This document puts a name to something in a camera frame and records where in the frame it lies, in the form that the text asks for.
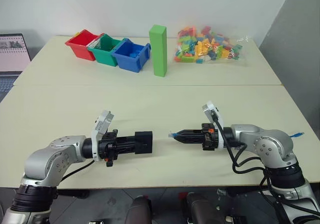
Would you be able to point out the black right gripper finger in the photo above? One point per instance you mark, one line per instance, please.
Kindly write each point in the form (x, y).
(191, 140)
(191, 133)

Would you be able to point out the tall green block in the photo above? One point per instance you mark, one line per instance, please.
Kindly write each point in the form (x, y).
(158, 51)

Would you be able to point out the open laptop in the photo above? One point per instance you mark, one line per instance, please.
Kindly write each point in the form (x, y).
(11, 53)

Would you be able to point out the blue plastic bin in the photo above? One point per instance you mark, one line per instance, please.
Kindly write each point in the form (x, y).
(130, 56)

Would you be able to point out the red plastic bin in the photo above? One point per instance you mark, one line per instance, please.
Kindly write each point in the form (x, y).
(81, 44)

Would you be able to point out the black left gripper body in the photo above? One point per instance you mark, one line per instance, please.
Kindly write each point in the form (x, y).
(108, 146)

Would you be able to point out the white packet in bin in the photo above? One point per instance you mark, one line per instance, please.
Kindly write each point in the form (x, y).
(94, 44)

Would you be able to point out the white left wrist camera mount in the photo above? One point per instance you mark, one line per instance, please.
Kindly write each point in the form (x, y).
(100, 126)

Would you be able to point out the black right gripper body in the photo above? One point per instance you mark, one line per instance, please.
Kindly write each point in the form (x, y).
(209, 140)

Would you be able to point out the bag of colourful bricks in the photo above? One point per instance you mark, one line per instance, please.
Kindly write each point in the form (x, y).
(207, 46)

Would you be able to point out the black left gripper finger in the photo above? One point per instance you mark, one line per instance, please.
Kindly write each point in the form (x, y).
(126, 149)
(126, 139)

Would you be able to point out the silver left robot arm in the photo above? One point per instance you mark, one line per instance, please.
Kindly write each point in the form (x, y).
(42, 164)

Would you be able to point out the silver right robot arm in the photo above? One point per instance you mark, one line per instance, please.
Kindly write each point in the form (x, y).
(272, 143)

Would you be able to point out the green plastic bin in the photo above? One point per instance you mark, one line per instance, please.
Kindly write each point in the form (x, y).
(106, 52)

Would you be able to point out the dark rounded shape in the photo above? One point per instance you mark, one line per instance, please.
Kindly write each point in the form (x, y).
(202, 209)
(140, 210)

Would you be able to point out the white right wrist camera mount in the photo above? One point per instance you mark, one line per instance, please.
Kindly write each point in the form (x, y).
(212, 108)

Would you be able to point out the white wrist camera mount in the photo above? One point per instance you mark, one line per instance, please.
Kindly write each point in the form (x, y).
(212, 108)
(100, 126)

